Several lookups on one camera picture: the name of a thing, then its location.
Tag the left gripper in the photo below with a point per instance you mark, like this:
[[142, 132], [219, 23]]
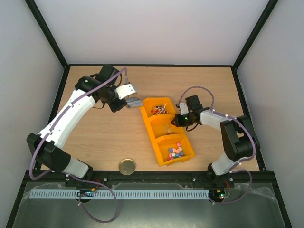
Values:
[[115, 108]]

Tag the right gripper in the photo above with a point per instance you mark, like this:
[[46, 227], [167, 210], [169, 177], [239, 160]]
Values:
[[175, 120]]

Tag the yellow lollipop bin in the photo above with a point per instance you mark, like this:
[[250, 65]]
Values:
[[156, 106]]

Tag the yellow star candy bin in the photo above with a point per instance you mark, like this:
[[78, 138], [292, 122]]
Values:
[[173, 148]]

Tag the metal scoop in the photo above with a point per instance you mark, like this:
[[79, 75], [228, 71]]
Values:
[[133, 102]]

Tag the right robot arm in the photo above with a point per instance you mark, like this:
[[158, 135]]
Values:
[[239, 139]]

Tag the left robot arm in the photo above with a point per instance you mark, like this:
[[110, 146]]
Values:
[[46, 147]]

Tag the gold jar lid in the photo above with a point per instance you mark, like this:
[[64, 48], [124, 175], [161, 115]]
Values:
[[127, 166]]

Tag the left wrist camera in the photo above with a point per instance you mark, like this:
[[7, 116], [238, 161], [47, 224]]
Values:
[[126, 90]]

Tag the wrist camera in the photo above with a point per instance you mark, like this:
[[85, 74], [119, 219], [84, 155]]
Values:
[[183, 108], [126, 90]]

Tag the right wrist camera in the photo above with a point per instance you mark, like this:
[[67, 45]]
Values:
[[183, 108]]

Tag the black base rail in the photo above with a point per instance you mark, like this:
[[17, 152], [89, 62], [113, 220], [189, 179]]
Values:
[[195, 179]]

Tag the grey slotted cable duct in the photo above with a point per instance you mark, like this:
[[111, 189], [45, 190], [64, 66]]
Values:
[[120, 194]]

